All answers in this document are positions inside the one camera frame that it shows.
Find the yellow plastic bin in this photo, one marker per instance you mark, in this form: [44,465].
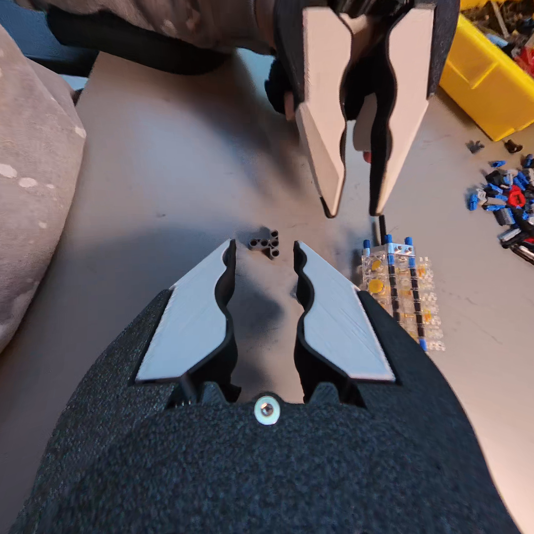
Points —
[484,75]

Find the black brick piece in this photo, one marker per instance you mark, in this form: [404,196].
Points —
[513,146]

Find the pile of mixed brick parts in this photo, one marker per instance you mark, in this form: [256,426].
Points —
[505,204]

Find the pile of black red parts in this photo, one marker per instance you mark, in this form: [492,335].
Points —
[513,33]

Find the person's left hand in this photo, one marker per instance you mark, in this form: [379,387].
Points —
[365,138]

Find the small grey angled beam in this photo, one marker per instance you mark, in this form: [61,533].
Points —
[265,244]

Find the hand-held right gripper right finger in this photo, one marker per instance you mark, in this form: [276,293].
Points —
[342,329]

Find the grey brick piece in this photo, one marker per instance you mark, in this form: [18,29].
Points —
[476,146]

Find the transparent brick engine model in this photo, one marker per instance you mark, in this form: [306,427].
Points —
[400,288]

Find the person's left forearm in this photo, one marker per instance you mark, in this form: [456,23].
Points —
[167,21]

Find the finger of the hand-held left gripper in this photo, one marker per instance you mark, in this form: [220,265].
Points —
[410,83]
[321,83]

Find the black chair part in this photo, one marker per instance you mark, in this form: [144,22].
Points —
[133,43]

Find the grey desk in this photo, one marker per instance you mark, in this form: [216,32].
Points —
[167,167]

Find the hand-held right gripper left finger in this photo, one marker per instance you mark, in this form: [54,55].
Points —
[188,329]

